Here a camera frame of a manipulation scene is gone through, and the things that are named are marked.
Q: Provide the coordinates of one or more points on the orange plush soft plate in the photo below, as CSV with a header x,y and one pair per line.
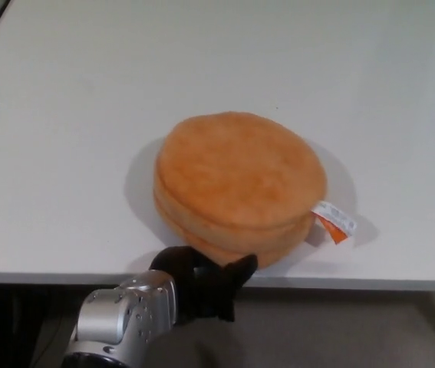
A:
x,y
240,184

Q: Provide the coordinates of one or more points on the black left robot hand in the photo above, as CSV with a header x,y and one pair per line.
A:
x,y
205,283

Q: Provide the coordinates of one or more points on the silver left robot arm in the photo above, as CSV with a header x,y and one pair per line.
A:
x,y
121,322

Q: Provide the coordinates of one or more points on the dark table leg frame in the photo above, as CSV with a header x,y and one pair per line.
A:
x,y
17,326

